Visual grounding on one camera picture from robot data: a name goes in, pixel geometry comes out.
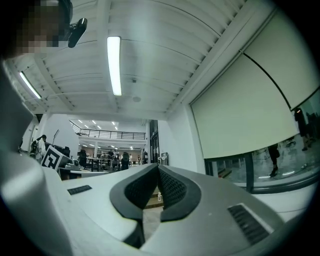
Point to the glass window with dark frame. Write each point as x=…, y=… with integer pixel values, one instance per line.
x=287, y=162

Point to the large white roller blind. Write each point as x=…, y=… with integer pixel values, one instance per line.
x=240, y=112

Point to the black door frame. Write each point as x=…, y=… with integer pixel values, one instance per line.
x=155, y=142

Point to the black mezzanine railing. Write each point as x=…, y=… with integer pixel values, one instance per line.
x=110, y=133

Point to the person's white shirt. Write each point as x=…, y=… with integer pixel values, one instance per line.
x=25, y=200

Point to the black head-worn camera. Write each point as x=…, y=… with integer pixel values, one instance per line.
x=76, y=33

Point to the long ceiling tube light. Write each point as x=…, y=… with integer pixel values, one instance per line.
x=30, y=85
x=114, y=66

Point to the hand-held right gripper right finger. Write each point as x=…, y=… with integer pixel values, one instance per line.
x=212, y=200

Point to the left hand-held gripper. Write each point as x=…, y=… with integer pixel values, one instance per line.
x=53, y=158

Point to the dark work desk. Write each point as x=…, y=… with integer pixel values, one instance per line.
x=97, y=162

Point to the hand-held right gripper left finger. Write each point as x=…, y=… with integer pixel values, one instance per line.
x=100, y=197

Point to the black office chair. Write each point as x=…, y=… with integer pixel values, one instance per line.
x=82, y=158

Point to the small clear bottle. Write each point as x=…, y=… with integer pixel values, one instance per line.
x=160, y=197

